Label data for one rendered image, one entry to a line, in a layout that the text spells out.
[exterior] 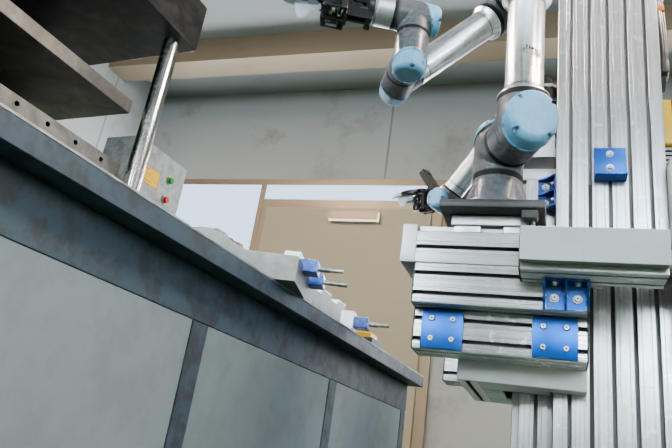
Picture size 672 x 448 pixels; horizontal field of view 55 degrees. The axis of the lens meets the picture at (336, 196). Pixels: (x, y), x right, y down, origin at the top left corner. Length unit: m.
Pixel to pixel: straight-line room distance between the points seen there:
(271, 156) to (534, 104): 3.67
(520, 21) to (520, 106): 0.25
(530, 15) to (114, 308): 1.10
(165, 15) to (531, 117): 1.43
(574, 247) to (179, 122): 4.52
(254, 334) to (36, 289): 0.57
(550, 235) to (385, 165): 3.36
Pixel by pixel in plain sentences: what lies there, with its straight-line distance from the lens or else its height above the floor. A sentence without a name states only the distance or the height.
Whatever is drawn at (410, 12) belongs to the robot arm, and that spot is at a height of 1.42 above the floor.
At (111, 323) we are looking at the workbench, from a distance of 1.05.
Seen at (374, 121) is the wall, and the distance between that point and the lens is 4.81.
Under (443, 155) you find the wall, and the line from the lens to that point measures 4.56.
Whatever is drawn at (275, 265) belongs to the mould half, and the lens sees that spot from 1.35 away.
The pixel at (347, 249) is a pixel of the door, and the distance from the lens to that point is 4.37.
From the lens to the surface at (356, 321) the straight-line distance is 1.77.
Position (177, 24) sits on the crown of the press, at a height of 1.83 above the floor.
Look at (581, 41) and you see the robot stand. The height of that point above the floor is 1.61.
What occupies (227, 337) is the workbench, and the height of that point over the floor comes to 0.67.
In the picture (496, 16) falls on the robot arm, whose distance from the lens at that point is 1.74.
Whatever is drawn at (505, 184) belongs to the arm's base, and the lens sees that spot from 1.50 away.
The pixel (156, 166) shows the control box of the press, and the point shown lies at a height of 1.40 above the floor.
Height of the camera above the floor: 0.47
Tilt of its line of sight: 22 degrees up
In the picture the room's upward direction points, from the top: 9 degrees clockwise
